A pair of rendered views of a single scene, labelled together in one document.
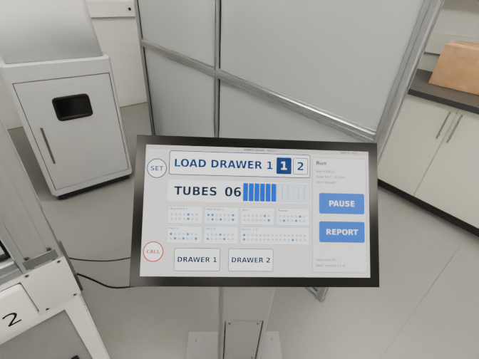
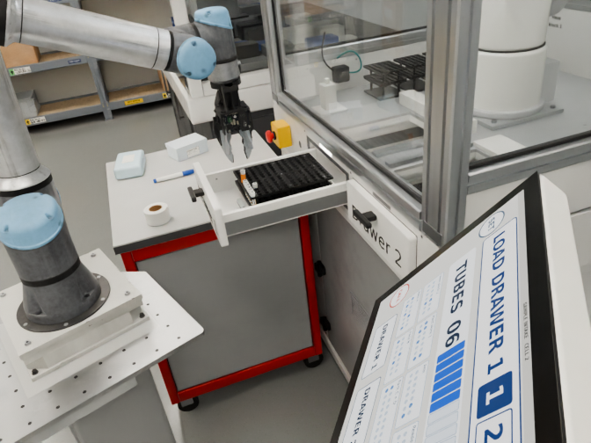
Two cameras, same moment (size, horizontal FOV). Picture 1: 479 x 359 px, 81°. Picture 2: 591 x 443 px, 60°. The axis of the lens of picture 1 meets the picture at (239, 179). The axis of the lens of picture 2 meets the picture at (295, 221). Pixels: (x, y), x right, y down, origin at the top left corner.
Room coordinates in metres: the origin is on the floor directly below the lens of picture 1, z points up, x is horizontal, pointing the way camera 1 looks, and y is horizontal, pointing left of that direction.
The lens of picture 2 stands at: (0.51, -0.39, 1.49)
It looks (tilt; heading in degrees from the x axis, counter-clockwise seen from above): 31 degrees down; 117
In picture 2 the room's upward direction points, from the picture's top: 7 degrees counter-clockwise
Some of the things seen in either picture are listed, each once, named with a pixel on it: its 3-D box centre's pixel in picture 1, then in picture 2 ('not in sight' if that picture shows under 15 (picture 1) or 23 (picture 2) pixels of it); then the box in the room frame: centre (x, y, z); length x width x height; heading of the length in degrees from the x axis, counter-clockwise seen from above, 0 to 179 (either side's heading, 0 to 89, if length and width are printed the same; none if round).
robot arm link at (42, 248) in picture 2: not in sight; (35, 234); (-0.35, 0.17, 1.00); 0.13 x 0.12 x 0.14; 141
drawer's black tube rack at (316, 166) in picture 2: not in sight; (282, 184); (-0.07, 0.69, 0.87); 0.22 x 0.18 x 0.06; 43
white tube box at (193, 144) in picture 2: not in sight; (186, 147); (-0.62, 1.03, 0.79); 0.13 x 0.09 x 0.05; 62
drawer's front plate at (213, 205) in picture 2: not in sight; (209, 201); (-0.21, 0.56, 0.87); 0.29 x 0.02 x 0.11; 133
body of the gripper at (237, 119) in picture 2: not in sight; (230, 105); (-0.14, 0.61, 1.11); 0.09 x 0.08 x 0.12; 133
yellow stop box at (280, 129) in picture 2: not in sight; (280, 134); (-0.22, 1.01, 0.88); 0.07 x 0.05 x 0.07; 133
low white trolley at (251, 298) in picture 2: not in sight; (217, 267); (-0.48, 0.87, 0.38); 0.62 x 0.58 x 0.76; 133
